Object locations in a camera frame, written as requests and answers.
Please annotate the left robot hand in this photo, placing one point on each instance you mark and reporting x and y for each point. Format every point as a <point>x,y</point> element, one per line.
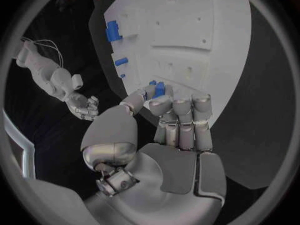
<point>150,172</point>

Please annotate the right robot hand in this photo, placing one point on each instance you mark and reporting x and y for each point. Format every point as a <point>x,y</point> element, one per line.
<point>82,105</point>

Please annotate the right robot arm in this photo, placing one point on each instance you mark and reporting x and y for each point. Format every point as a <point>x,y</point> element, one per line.
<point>46,71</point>

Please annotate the white task board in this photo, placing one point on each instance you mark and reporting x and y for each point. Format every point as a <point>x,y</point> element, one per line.
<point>182,60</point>

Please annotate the small blue peg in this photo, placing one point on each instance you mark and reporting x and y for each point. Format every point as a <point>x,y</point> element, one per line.
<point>122,76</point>

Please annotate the blue cylinder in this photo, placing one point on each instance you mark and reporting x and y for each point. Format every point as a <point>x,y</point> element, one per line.
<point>121,61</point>

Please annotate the small blue plug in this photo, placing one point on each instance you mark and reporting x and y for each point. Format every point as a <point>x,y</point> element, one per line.
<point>152,82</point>

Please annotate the blue stepped block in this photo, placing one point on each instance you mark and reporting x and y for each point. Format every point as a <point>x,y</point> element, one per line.
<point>112,31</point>

